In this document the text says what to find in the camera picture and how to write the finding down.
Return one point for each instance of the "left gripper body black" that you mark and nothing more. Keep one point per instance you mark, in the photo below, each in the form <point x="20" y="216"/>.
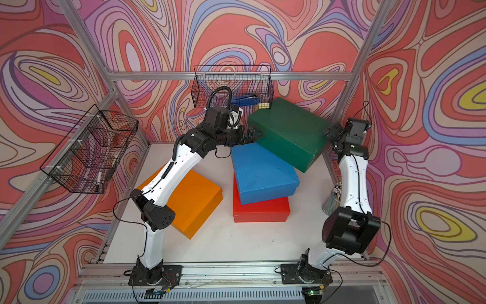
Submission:
<point x="242" y="139"/>

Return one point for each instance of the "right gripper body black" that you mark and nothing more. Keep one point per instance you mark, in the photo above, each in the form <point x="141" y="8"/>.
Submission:
<point x="335" y="135"/>

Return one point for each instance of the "green shoebox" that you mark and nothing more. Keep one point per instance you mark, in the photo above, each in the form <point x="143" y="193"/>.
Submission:
<point x="291" y="132"/>

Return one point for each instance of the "blue shoebox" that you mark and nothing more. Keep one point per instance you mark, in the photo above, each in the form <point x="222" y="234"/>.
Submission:
<point x="261" y="175"/>

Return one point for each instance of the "red shoebox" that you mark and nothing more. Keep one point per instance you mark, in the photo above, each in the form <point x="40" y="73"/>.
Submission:
<point x="276" y="210"/>

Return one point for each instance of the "orange shoebox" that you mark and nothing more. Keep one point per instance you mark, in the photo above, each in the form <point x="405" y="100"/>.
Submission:
<point x="193" y="201"/>

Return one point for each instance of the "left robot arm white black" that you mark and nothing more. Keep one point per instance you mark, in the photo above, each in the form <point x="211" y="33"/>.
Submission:
<point x="221" y="126"/>

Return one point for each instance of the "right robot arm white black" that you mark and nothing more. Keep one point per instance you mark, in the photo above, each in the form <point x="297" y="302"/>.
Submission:
<point x="351" y="227"/>

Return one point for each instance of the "blue tool in basket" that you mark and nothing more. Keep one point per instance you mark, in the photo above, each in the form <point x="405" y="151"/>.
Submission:
<point x="246" y="100"/>

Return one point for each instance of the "cup of pencils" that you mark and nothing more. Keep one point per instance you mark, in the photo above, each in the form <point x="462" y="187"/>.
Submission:
<point x="333" y="201"/>

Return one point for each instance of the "marker pen in basket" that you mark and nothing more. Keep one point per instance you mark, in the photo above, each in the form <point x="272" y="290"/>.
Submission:
<point x="98" y="182"/>

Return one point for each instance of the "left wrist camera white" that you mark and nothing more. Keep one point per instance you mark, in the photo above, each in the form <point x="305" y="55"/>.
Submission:
<point x="234" y="116"/>

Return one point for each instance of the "black wire basket back wall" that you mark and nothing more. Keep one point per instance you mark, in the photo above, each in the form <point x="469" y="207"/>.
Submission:
<point x="241" y="80"/>

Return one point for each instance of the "black wire basket wall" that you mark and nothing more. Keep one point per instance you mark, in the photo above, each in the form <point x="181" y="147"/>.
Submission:
<point x="101" y="140"/>
<point x="241" y="80"/>

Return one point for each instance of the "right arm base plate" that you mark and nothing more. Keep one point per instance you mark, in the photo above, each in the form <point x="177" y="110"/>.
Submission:
<point x="292" y="273"/>

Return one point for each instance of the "aluminium front rail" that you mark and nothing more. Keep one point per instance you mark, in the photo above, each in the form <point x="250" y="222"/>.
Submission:
<point x="233" y="282"/>

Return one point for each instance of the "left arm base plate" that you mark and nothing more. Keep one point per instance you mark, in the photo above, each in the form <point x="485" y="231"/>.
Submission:
<point x="165" y="275"/>

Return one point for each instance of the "black wire basket left wall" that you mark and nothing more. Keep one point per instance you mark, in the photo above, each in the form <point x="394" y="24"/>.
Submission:
<point x="101" y="140"/>

